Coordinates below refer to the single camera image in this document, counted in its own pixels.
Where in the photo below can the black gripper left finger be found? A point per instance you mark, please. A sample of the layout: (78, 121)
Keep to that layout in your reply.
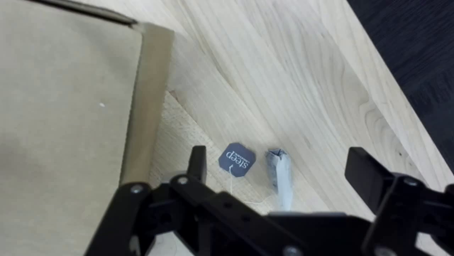
(141, 218)

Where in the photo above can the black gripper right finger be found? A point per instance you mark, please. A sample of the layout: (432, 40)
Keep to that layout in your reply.
(405, 214)

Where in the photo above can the brown cardboard box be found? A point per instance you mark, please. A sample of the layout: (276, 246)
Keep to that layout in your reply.
(61, 108)

